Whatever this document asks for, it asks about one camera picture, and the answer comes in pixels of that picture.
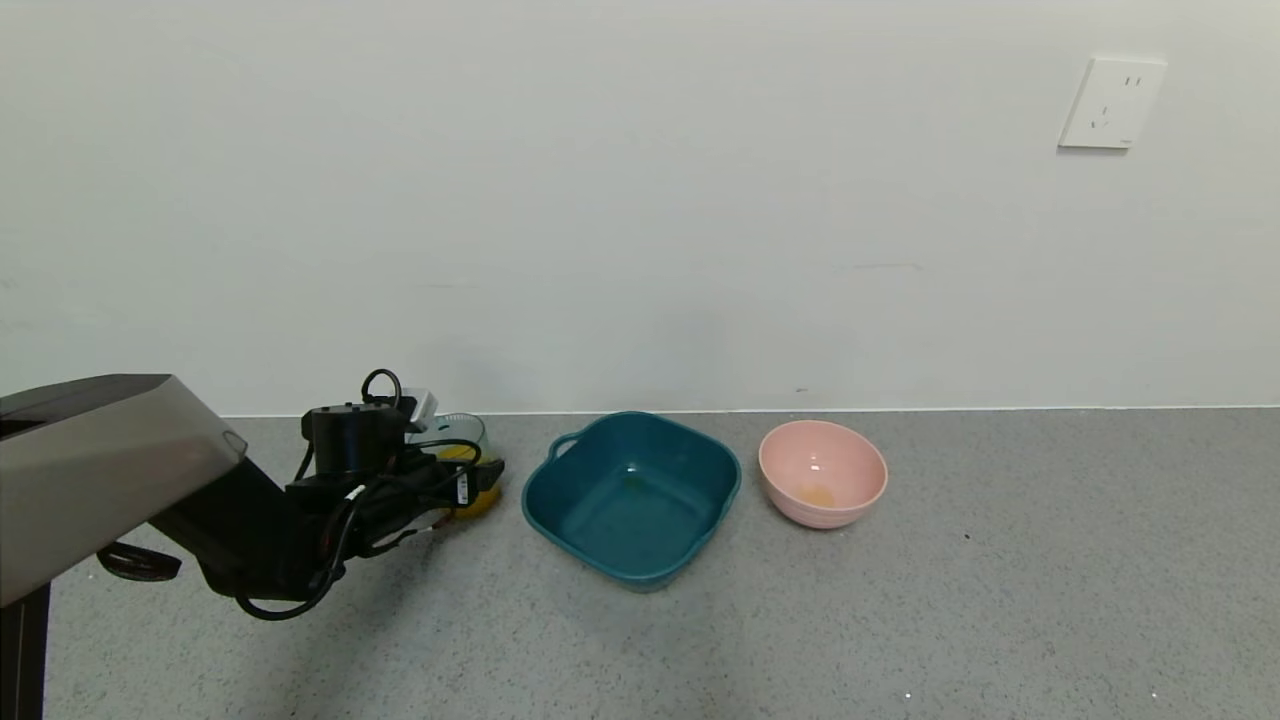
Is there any clear ribbed plastic cup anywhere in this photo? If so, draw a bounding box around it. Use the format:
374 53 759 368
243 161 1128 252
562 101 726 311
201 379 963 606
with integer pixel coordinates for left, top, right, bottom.
408 413 502 521

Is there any orange yellow juice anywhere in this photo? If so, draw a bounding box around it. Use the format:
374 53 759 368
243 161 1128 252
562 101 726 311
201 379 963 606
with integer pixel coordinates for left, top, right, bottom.
438 445 501 520

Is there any pink ribbed bowl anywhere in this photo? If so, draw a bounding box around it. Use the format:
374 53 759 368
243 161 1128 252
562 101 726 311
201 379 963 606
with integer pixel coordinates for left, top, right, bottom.
757 420 889 530

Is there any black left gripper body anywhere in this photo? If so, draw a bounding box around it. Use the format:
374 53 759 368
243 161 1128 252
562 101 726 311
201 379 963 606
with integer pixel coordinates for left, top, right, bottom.
399 452 479 508

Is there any white wall socket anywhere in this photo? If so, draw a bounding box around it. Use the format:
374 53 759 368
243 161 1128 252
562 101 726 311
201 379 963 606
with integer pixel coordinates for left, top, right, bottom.
1057 56 1169 151

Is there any teal square plastic basin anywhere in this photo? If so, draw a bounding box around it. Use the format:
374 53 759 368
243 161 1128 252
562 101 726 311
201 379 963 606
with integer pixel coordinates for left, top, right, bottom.
521 411 743 593

